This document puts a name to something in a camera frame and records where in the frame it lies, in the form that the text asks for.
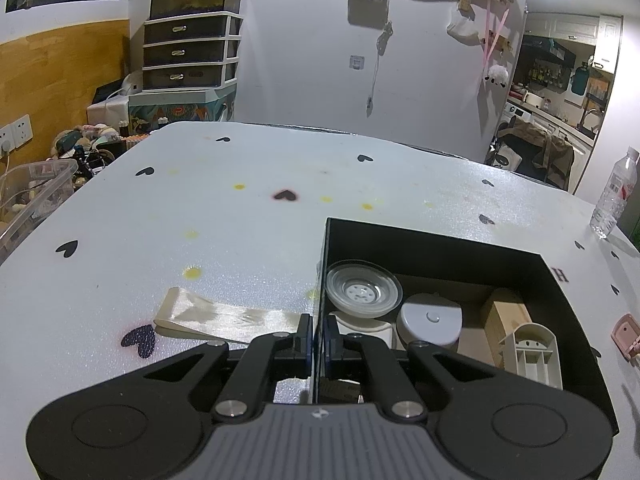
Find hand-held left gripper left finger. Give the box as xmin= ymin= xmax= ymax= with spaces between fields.
xmin=144 ymin=314 xmax=315 ymax=423

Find hanging grey cable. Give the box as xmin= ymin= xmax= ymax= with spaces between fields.
xmin=365 ymin=21 xmax=393 ymax=113

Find white wall power socket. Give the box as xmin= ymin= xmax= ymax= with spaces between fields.
xmin=0 ymin=114 xmax=35 ymax=155

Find white cloth-covered box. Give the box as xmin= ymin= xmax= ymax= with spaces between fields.
xmin=87 ymin=95 xmax=132 ymax=128

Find white kitchen cabinets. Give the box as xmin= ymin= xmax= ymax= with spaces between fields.
xmin=522 ymin=12 xmax=623 ymax=73

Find chair with brown jacket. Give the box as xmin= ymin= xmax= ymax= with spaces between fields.
xmin=487 ymin=120 xmax=576 ymax=191

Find white plastic drawer unit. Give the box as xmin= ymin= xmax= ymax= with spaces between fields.
xmin=141 ymin=12 xmax=244 ymax=93

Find wooden block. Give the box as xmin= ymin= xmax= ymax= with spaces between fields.
xmin=481 ymin=287 xmax=533 ymax=366

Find pile of plush toys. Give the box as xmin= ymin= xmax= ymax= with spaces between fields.
xmin=50 ymin=122 xmax=131 ymax=181

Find teal hanging bottle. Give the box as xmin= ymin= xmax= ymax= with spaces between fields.
xmin=571 ymin=62 xmax=591 ymax=96

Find white plastic organizer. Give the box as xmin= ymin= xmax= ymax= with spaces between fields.
xmin=498 ymin=322 xmax=563 ymax=391

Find clear plastic water bottle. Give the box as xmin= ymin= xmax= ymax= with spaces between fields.
xmin=590 ymin=146 xmax=640 ymax=239

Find pink hanging ribbon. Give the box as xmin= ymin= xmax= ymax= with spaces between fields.
xmin=480 ymin=0 xmax=511 ymax=68

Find white round tape measure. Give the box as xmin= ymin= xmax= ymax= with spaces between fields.
xmin=396 ymin=292 xmax=463 ymax=348

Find black cardboard box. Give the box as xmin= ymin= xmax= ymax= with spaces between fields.
xmin=309 ymin=217 xmax=621 ymax=436

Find white hanging pouch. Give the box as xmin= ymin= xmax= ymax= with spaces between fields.
xmin=446 ymin=2 xmax=480 ymax=46

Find clear plastic storage bin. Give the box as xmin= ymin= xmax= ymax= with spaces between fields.
xmin=0 ymin=159 xmax=80 ymax=261

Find kitchen rack with bottles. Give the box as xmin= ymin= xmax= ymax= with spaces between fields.
xmin=527 ymin=57 xmax=573 ymax=93

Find pink plastic holder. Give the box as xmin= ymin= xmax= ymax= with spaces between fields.
xmin=611 ymin=313 xmax=640 ymax=361

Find cream satin ribbon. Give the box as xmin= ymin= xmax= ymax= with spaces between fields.
xmin=152 ymin=286 xmax=313 ymax=345

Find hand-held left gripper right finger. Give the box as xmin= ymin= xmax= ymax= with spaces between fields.
xmin=321 ymin=315 xmax=493 ymax=422

